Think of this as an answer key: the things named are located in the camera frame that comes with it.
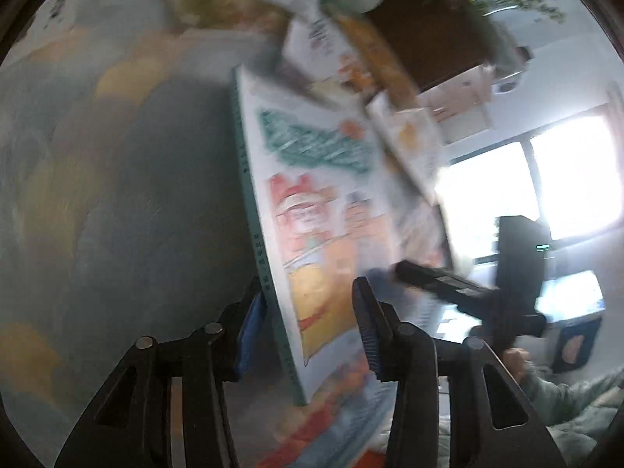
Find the person's right hand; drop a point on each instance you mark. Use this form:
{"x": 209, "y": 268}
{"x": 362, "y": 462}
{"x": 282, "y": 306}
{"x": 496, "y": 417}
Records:
{"x": 516, "y": 363}

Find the thin white book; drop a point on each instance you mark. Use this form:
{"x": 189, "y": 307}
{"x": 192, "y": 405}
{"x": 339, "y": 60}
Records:
{"x": 321, "y": 53}

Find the window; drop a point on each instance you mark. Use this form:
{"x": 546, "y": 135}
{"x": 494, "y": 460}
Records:
{"x": 560, "y": 180}

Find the fan-patterned tablecloth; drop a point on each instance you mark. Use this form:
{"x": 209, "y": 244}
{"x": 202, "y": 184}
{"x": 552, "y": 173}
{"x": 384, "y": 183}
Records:
{"x": 122, "y": 204}

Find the white book with orange figure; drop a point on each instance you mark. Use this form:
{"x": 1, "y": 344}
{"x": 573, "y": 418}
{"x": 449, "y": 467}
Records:
{"x": 409, "y": 141}

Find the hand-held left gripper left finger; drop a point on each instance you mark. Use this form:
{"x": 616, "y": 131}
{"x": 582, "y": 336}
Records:
{"x": 248, "y": 336}

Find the person's right forearm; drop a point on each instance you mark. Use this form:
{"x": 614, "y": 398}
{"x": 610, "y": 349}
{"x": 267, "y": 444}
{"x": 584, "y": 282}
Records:
{"x": 575, "y": 399}

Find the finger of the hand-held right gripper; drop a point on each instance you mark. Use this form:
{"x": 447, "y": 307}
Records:
{"x": 438, "y": 285}

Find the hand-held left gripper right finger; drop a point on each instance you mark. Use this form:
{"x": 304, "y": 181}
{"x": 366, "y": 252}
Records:
{"x": 368, "y": 331}

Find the teal spine cartoon book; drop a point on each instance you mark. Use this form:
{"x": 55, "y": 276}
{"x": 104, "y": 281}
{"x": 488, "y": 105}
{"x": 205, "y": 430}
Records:
{"x": 317, "y": 214}

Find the orange-brown book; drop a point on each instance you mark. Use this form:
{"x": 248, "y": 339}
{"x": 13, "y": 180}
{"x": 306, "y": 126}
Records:
{"x": 375, "y": 53}

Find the red and blue cover book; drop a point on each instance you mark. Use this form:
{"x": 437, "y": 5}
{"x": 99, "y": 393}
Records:
{"x": 336, "y": 429}

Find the bright screen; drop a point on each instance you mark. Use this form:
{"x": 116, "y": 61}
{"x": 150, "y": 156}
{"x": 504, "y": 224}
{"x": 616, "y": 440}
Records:
{"x": 575, "y": 295}

